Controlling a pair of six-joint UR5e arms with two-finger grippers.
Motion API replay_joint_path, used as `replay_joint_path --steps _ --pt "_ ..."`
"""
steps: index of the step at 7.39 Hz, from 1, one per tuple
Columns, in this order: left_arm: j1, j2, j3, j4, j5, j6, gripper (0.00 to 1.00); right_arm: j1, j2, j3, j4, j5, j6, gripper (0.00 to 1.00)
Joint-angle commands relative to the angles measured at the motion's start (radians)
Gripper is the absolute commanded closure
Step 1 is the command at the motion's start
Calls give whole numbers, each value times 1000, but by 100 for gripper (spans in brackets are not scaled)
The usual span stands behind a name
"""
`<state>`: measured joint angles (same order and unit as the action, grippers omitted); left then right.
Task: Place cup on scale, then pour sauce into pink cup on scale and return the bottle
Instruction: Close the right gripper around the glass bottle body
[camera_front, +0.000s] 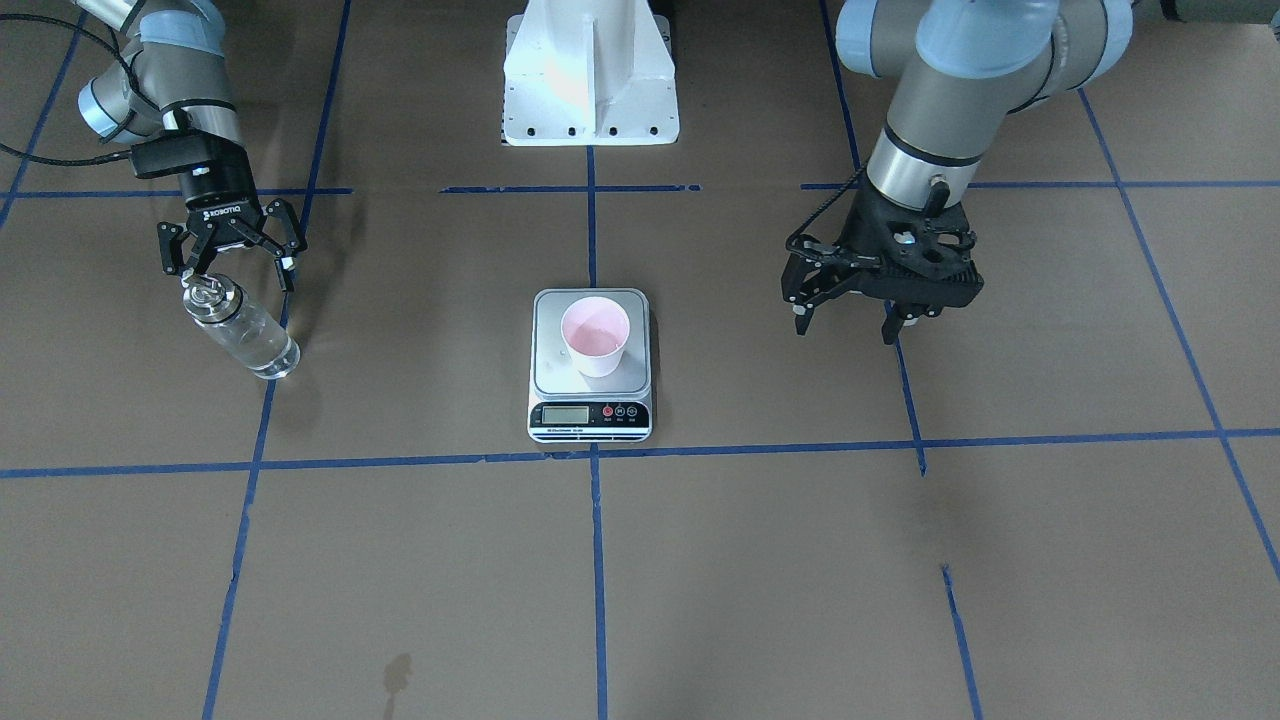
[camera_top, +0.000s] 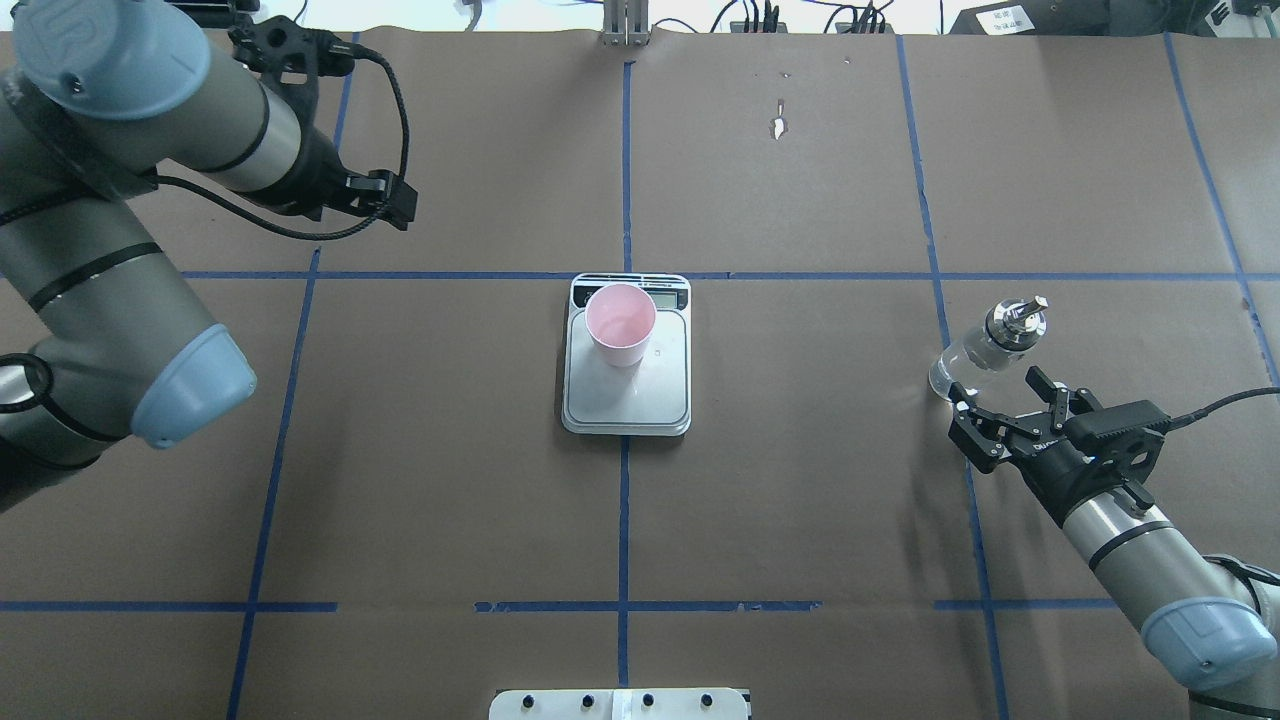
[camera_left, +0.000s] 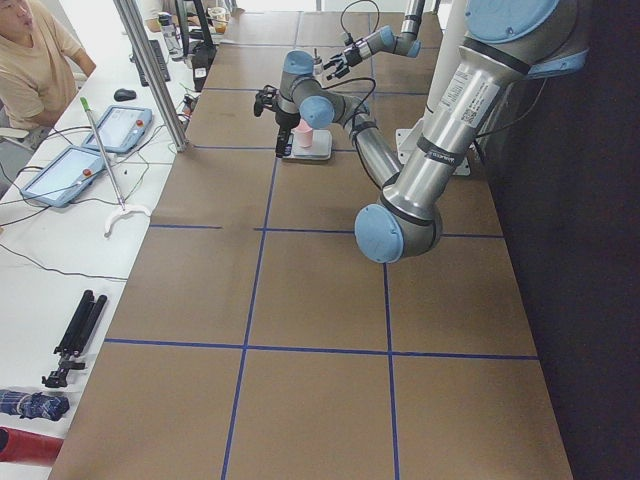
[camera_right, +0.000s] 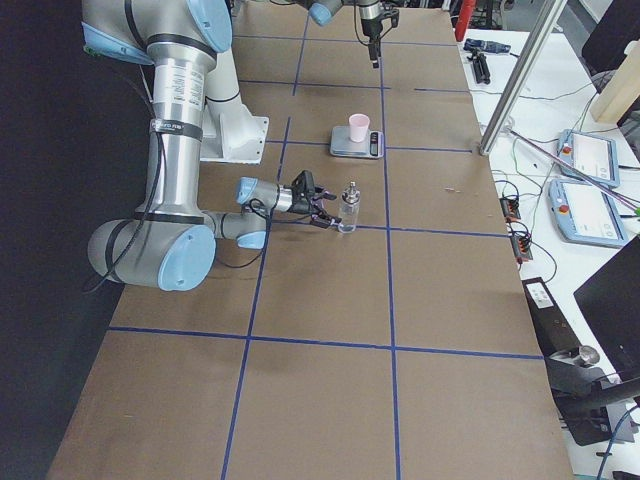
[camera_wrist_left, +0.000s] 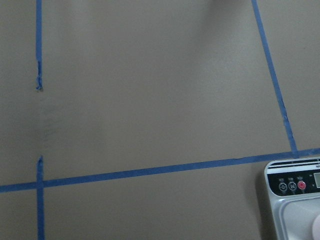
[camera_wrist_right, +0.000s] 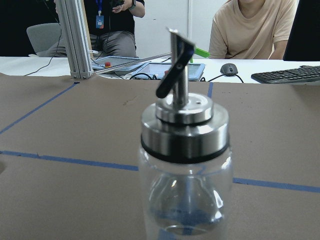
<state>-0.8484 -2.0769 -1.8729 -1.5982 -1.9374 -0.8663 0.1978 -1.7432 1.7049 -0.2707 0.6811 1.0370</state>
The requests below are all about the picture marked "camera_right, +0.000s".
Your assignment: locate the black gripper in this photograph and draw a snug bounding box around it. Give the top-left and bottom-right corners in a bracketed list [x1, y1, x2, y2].
[289, 170, 341, 229]
[359, 4, 400, 68]

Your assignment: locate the pink plastic cup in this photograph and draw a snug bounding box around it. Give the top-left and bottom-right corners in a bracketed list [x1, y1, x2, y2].
[348, 113, 370, 143]

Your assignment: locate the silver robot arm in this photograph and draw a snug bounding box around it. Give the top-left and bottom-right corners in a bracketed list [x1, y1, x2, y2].
[82, 1, 338, 291]
[274, 0, 400, 69]

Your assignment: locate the digital kitchen scale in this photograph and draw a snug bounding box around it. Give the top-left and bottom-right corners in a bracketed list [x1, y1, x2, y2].
[329, 126, 385, 159]

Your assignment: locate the blue black tool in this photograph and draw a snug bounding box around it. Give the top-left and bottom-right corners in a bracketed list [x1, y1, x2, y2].
[463, 38, 511, 54]

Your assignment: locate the red object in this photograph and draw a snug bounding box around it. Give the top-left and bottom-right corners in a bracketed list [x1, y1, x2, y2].
[454, 0, 476, 42]

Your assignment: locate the small black tripod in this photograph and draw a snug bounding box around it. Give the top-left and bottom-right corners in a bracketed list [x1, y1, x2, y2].
[468, 49, 491, 85]

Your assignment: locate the upper orange connector block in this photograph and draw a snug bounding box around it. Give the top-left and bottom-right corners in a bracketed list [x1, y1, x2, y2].
[499, 196, 521, 222]

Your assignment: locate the orange connector block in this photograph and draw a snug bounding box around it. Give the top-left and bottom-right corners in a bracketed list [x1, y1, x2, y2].
[510, 231, 533, 264]
[499, 196, 521, 222]

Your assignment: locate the lower orange connector block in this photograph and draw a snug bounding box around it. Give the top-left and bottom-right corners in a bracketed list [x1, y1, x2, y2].
[510, 231, 533, 264]

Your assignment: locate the upper teach pendant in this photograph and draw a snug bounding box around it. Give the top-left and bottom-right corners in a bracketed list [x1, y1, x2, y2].
[557, 129, 620, 188]

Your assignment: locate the teach pendant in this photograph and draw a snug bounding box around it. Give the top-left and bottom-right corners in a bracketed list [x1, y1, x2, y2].
[548, 179, 629, 248]
[557, 129, 620, 188]

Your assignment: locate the wooden beam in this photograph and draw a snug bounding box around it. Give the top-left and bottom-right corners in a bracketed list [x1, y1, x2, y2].
[590, 40, 640, 123]

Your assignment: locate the black box with label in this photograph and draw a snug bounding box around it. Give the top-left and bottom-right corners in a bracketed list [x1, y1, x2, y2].
[522, 277, 581, 357]

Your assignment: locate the lower teach pendant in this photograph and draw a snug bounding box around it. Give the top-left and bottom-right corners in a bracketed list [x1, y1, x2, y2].
[548, 179, 629, 248]

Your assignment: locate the black monitor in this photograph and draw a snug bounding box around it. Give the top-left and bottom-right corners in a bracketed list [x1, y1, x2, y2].
[574, 238, 639, 380]

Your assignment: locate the black clamp with metal knob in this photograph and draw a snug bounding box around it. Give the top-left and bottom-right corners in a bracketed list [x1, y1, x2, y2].
[545, 345, 639, 446]

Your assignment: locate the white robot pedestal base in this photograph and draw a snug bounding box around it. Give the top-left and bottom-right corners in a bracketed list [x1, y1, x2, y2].
[200, 49, 269, 164]

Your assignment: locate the aluminium frame post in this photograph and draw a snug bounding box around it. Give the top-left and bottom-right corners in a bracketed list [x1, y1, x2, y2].
[479, 0, 567, 156]

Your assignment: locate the blue cable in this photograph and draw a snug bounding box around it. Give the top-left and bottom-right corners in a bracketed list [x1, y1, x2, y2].
[594, 404, 640, 480]

